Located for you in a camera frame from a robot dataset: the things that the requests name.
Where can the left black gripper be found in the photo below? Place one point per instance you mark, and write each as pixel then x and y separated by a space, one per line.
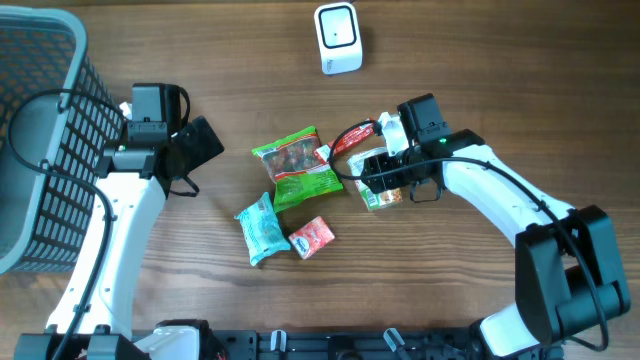
pixel 200 151

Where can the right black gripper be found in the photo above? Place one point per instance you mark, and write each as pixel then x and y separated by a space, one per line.
pixel 378 164

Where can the cup noodles white green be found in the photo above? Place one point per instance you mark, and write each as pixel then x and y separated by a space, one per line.
pixel 373 201

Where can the red stick snack packet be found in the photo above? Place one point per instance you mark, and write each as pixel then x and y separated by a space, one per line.
pixel 348 141

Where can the small red snack packet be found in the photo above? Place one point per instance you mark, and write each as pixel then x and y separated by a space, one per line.
pixel 311 237

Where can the green gummy candy bag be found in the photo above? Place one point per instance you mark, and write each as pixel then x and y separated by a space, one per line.
pixel 297 172

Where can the light teal snack packet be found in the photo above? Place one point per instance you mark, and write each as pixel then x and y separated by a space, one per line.
pixel 261 230

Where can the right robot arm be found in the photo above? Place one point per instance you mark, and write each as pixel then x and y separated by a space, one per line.
pixel 569 275

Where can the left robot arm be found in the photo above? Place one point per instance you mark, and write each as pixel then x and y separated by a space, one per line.
pixel 93 319

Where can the white barcode scanner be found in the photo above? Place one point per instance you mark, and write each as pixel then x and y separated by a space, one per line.
pixel 339 39

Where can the grey plastic mesh basket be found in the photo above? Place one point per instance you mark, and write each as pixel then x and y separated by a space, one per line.
pixel 46 74

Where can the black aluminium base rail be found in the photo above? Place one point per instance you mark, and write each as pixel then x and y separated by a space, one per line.
pixel 462 343

